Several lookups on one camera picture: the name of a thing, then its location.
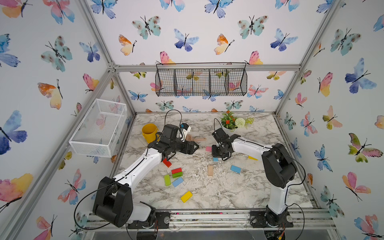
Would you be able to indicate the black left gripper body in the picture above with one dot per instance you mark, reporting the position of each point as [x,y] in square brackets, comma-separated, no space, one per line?
[178,146]

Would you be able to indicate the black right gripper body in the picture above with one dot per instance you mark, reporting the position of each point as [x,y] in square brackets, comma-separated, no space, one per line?
[217,151]

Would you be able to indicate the natural wood building block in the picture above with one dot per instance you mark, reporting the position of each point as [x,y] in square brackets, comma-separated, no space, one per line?
[210,170]

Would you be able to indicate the teal building block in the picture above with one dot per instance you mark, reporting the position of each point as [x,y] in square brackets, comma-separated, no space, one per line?
[236,169]

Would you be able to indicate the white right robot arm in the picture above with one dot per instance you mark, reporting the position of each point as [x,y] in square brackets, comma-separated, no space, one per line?
[278,165]

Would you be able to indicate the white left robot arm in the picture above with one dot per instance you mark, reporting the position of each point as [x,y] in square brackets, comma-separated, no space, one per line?
[114,199]

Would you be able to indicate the small yellow building block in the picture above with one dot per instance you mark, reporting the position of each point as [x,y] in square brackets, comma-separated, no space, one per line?
[252,158]

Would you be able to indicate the red flat building block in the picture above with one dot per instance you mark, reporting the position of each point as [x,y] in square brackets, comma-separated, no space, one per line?
[175,171]

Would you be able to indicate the green flat building block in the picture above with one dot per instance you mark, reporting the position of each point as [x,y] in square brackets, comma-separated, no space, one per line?
[177,175]

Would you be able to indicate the light green building block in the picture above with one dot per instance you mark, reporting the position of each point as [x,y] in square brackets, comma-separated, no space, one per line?
[167,180]

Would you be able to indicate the pale blue building block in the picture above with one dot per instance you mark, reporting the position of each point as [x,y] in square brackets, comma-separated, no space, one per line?
[177,182]

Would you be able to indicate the yellow long building block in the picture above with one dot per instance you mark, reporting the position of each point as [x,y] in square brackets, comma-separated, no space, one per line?
[186,197]

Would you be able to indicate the beige plastic slotted scoop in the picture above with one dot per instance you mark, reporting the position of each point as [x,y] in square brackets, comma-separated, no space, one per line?
[194,139]

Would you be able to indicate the white flower pot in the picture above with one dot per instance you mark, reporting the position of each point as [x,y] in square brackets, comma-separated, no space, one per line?
[231,131]

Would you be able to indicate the yellow cup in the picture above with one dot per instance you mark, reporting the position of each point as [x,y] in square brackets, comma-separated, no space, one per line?
[149,132]

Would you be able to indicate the artificial green flower plant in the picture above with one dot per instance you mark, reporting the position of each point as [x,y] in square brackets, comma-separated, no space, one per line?
[231,122]

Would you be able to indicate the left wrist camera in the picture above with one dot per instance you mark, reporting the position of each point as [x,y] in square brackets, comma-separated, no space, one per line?
[184,130]

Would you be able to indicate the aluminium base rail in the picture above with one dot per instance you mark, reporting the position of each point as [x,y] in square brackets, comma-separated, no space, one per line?
[243,219]

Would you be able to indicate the white mesh wall basket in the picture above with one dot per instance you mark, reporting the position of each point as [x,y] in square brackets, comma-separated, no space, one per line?
[98,131]

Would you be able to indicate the black wire wall basket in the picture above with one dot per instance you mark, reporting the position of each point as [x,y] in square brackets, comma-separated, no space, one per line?
[201,79]

